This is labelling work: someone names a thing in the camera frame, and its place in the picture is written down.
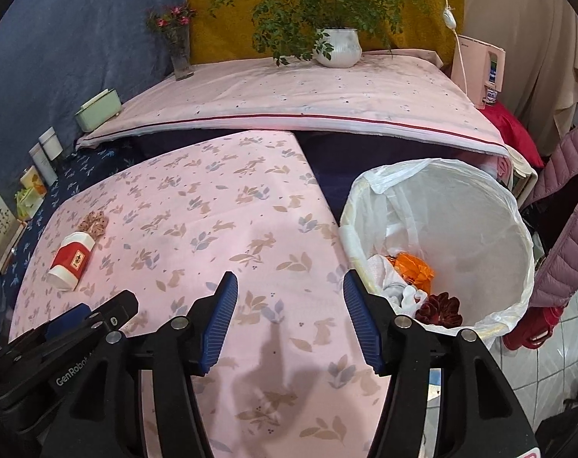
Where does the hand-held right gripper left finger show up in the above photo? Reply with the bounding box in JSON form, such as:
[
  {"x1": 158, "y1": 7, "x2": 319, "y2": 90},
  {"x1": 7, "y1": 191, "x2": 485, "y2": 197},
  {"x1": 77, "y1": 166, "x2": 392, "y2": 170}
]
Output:
[{"x1": 48, "y1": 271, "x2": 239, "y2": 458}]

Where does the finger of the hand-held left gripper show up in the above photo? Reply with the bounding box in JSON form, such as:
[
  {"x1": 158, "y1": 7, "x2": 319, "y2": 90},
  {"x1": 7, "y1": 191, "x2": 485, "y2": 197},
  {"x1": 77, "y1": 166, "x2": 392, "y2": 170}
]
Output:
[
  {"x1": 5, "y1": 302, "x2": 93, "y2": 351},
  {"x1": 0, "y1": 289, "x2": 140, "y2": 377}
]

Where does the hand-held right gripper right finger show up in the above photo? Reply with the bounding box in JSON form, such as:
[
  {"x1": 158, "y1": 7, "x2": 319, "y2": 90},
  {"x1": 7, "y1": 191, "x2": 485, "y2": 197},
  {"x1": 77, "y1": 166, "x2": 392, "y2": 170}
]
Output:
[{"x1": 342, "y1": 269, "x2": 540, "y2": 458}]

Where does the white sock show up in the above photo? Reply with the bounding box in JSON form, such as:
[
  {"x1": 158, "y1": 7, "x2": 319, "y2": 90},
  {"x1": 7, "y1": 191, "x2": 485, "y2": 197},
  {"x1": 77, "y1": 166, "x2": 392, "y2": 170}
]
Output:
[{"x1": 365, "y1": 254, "x2": 430, "y2": 318}]

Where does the small red paper cup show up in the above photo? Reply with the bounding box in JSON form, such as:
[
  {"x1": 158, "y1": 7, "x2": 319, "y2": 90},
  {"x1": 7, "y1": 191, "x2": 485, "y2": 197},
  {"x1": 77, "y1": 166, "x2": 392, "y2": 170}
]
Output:
[{"x1": 48, "y1": 230, "x2": 95, "y2": 292}]

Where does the dark red velvet scrunchie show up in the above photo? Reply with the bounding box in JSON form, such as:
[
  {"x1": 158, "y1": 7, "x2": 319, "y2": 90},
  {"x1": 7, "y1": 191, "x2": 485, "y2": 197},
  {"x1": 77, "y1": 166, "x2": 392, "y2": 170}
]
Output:
[{"x1": 415, "y1": 292, "x2": 462, "y2": 330}]

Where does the orange plastic wrapper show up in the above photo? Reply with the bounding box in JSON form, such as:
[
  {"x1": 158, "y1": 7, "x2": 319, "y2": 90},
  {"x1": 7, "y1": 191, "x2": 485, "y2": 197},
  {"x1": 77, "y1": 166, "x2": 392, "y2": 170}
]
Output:
[{"x1": 384, "y1": 252, "x2": 436, "y2": 294}]

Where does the bin with white liner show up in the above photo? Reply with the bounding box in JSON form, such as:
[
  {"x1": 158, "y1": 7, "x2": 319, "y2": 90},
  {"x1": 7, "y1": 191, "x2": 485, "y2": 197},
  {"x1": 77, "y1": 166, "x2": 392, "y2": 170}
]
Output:
[{"x1": 339, "y1": 157, "x2": 536, "y2": 344}]

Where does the brown floral hair bow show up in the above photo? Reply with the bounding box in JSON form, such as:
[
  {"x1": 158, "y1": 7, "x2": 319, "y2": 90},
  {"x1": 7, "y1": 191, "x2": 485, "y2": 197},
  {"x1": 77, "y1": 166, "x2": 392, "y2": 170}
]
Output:
[{"x1": 76, "y1": 210, "x2": 109, "y2": 238}]

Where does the pink rabbit print blanket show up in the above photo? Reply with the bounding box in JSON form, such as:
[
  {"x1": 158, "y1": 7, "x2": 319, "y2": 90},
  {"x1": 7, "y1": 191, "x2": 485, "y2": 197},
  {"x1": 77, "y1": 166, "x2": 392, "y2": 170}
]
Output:
[{"x1": 7, "y1": 130, "x2": 442, "y2": 458}]

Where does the yellow green paper packet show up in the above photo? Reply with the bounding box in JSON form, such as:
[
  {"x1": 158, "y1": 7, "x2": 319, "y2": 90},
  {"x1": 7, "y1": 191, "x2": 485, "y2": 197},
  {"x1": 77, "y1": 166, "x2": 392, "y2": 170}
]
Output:
[{"x1": 13, "y1": 187, "x2": 37, "y2": 220}]

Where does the navy leaf print sheet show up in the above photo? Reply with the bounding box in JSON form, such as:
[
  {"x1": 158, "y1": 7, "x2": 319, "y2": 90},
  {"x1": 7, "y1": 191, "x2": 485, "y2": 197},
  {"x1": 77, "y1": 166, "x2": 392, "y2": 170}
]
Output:
[{"x1": 0, "y1": 145, "x2": 142, "y2": 297}]

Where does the white tube bottle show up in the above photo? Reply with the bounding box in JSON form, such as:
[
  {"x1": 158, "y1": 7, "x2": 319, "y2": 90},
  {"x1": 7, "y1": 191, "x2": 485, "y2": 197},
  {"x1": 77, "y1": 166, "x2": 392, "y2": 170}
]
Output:
[{"x1": 29, "y1": 143, "x2": 58, "y2": 186}]

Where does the red plastic object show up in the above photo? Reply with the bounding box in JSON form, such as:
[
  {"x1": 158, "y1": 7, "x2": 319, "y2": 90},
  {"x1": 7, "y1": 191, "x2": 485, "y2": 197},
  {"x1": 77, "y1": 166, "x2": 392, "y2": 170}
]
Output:
[{"x1": 502, "y1": 304, "x2": 565, "y2": 353}]

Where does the white jar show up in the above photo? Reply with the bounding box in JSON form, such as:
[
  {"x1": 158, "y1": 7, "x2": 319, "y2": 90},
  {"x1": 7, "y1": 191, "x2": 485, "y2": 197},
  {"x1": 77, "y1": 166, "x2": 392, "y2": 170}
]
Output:
[{"x1": 38, "y1": 126, "x2": 63, "y2": 159}]

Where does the dark purple sheet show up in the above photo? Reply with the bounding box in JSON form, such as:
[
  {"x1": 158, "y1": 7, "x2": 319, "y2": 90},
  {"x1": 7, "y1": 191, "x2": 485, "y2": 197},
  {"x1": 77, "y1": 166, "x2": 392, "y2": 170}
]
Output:
[{"x1": 131, "y1": 126, "x2": 509, "y2": 225}]

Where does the pale green box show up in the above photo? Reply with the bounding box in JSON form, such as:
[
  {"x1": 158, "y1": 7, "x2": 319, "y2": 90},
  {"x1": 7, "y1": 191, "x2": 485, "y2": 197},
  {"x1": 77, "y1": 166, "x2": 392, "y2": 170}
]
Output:
[{"x1": 74, "y1": 88, "x2": 122, "y2": 133}]

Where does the red cloth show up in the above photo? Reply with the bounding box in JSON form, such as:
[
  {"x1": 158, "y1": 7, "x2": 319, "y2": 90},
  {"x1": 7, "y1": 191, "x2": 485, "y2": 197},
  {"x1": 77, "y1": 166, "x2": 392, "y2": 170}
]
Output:
[{"x1": 480, "y1": 102, "x2": 544, "y2": 169}]

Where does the purple puffer jacket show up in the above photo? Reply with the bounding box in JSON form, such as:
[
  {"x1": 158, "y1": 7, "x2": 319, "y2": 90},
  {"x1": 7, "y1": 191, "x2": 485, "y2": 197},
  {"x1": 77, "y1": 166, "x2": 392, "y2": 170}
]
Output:
[{"x1": 527, "y1": 110, "x2": 578, "y2": 311}]

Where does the pink sheet with red stripe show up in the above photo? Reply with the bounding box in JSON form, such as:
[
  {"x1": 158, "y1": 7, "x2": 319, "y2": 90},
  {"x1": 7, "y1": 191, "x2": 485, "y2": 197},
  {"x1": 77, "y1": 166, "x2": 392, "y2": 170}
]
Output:
[{"x1": 75, "y1": 50, "x2": 509, "y2": 156}]

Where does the glass vase with pink flowers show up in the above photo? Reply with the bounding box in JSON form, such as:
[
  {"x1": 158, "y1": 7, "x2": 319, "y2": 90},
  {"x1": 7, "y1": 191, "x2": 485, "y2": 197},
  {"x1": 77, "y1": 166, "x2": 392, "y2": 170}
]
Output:
[{"x1": 146, "y1": 4, "x2": 197, "y2": 82}]

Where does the pink appliance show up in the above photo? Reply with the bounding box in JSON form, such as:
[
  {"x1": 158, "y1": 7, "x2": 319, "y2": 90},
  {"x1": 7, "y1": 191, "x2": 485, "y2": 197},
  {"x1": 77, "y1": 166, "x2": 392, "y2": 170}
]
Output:
[{"x1": 450, "y1": 34, "x2": 506, "y2": 110}]

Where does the potted plant in white pot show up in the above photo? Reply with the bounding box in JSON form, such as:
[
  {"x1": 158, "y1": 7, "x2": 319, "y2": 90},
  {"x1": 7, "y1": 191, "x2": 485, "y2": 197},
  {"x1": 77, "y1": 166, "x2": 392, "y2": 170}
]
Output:
[{"x1": 208, "y1": 0, "x2": 433, "y2": 68}]

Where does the yellow cloth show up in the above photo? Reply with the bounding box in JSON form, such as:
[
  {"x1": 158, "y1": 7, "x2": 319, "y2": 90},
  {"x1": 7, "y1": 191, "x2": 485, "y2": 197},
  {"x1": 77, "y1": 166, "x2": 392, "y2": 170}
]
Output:
[{"x1": 177, "y1": 0, "x2": 466, "y2": 65}]

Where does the beige cloth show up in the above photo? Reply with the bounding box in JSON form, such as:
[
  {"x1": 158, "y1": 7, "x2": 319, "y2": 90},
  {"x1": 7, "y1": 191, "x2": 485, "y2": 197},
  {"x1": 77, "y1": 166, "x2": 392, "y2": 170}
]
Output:
[{"x1": 463, "y1": 0, "x2": 578, "y2": 158}]

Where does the white cable with switch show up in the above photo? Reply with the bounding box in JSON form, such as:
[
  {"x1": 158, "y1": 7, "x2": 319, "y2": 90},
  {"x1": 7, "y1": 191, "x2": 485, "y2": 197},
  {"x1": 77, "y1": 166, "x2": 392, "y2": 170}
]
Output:
[{"x1": 434, "y1": 0, "x2": 471, "y2": 101}]

